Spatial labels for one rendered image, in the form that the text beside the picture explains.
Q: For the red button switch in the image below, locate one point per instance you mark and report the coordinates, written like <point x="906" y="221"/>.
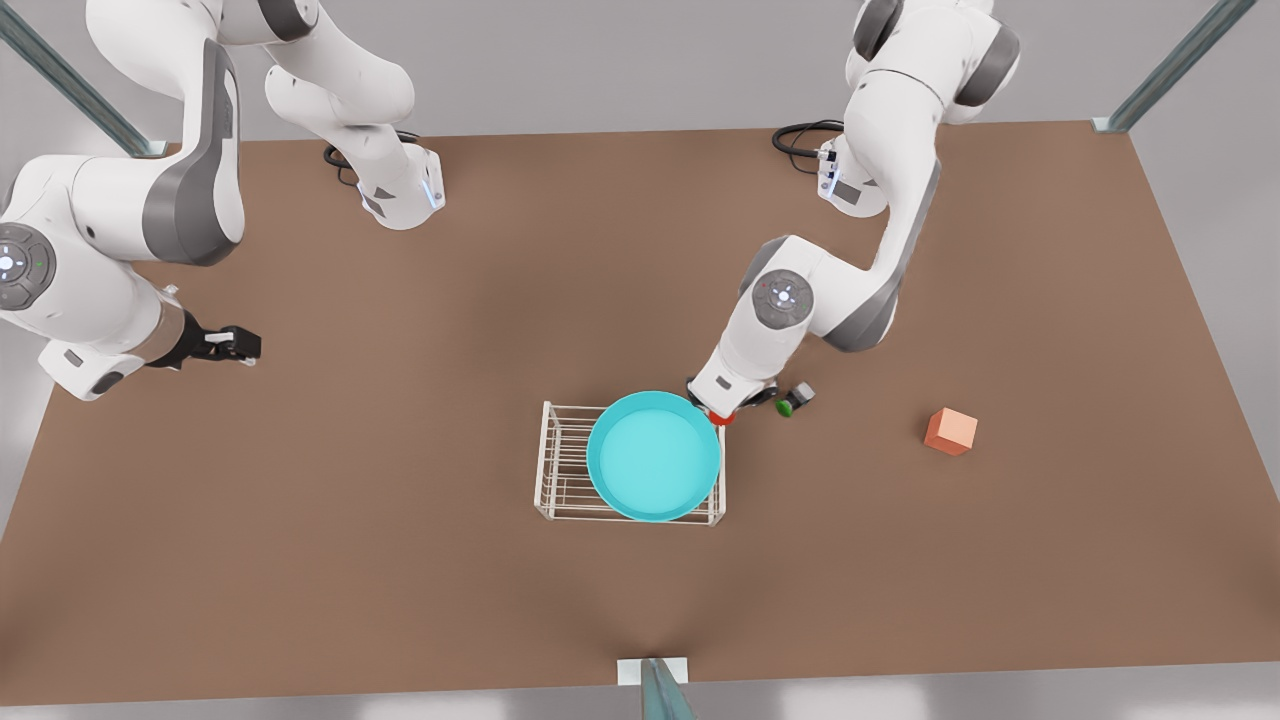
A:
<point x="722" y="418"/>

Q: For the cyan round plate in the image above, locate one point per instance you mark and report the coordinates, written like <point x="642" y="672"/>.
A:
<point x="654" y="458"/>

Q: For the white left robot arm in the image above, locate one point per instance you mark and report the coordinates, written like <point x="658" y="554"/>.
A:
<point x="890" y="170"/>

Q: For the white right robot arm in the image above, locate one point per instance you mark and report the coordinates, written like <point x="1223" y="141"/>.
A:
<point x="190" y="190"/>

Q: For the orange cube block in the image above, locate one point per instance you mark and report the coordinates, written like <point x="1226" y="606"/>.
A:
<point x="950" y="432"/>

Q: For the green button switch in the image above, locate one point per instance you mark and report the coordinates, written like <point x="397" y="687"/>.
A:
<point x="792" y="401"/>

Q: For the silver frame post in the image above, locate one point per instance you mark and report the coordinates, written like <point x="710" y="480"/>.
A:
<point x="70" y="80"/>
<point x="660" y="690"/>
<point x="1175" y="65"/>

